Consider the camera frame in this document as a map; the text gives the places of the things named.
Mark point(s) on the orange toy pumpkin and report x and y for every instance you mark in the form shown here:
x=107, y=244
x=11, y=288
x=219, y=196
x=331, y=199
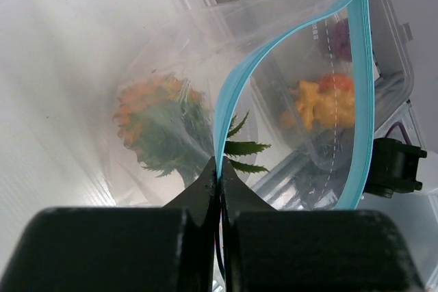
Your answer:
x=336, y=81

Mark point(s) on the toy pineapple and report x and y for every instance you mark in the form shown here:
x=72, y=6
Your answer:
x=163, y=121

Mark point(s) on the purple toy onion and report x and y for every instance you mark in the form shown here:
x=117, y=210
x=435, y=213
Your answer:
x=340, y=37

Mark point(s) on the yellow toy squash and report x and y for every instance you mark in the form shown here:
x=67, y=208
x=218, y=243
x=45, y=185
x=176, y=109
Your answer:
x=331, y=107

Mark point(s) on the clear plastic food container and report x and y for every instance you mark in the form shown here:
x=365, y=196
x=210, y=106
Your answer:
x=395, y=81

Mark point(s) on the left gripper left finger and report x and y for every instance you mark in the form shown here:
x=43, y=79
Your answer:
x=169, y=248

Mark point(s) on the clear zip top bag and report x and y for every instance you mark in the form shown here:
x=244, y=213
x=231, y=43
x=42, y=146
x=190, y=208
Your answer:
x=246, y=57

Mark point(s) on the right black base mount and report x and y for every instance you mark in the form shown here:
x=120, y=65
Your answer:
x=393, y=168

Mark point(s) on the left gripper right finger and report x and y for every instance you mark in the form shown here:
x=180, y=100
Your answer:
x=270, y=250

